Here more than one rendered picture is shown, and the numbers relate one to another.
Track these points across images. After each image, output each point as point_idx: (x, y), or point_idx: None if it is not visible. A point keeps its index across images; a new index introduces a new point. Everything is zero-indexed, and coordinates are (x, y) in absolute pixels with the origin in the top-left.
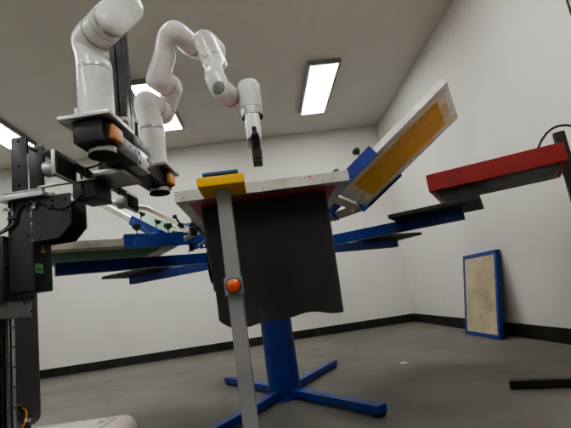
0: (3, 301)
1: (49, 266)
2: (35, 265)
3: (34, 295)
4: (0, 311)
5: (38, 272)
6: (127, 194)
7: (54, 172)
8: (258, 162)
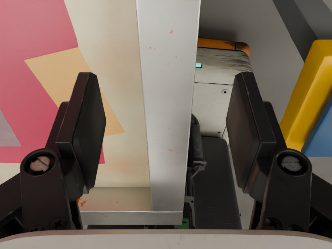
0: (191, 208)
1: (161, 226)
2: (188, 226)
3: (98, 226)
4: (189, 202)
5: (182, 219)
6: None
7: None
8: (97, 111)
